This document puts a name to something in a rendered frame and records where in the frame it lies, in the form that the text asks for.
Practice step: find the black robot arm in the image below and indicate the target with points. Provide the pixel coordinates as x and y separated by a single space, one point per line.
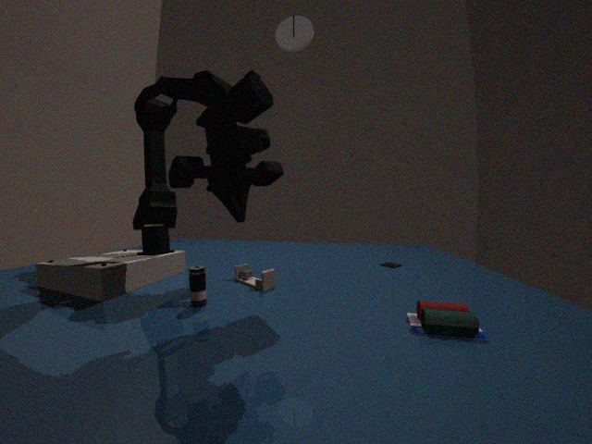
227 105

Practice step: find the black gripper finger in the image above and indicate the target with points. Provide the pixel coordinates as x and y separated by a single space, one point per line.
242 188
222 186

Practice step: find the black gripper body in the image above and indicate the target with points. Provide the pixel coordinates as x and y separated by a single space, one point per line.
184 169

